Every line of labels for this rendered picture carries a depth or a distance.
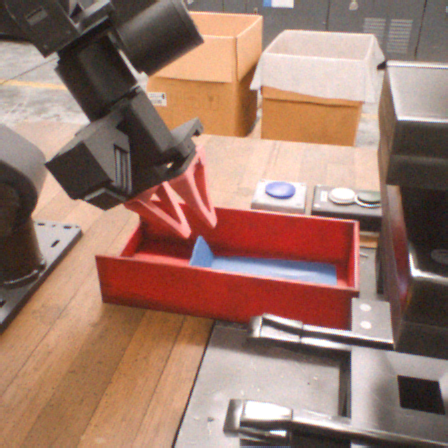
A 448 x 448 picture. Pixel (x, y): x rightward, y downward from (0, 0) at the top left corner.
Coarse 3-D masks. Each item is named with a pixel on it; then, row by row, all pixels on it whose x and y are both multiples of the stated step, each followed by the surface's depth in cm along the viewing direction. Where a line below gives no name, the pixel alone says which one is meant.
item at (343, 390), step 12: (348, 324) 40; (348, 360) 37; (348, 372) 36; (348, 384) 35; (348, 396) 34; (408, 396) 34; (420, 396) 34; (432, 396) 34; (348, 408) 33; (408, 408) 36; (420, 408) 36; (432, 408) 34
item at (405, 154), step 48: (384, 96) 23; (432, 96) 20; (384, 144) 21; (432, 144) 18; (384, 192) 27; (432, 192) 22; (384, 240) 25; (432, 240) 19; (432, 288) 17; (432, 336) 18
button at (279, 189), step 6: (270, 186) 66; (276, 186) 65; (282, 186) 65; (288, 186) 66; (294, 186) 66; (270, 192) 64; (276, 192) 64; (282, 192) 64; (288, 192) 64; (294, 192) 65; (282, 198) 64
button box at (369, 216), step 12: (324, 192) 66; (312, 204) 63; (324, 204) 63; (336, 204) 63; (348, 204) 63; (360, 204) 63; (324, 216) 62; (336, 216) 62; (348, 216) 62; (360, 216) 61; (372, 216) 61; (360, 228) 62; (372, 228) 62
